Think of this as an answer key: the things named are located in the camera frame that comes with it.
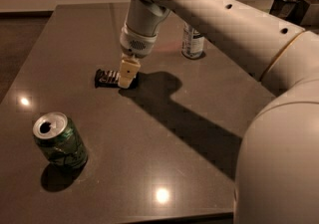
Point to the green soda can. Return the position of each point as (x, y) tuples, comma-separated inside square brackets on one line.
[(57, 137)]

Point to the clear plastic water bottle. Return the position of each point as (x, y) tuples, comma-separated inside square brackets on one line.
[(192, 43)]

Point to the black bag in background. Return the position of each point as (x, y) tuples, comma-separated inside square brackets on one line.
[(301, 12)]

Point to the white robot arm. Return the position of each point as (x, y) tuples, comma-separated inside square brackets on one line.
[(277, 177)]

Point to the black rxbar chocolate bar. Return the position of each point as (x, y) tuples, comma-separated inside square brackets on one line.
[(107, 79)]

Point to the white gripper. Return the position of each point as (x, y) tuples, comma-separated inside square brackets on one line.
[(137, 44)]

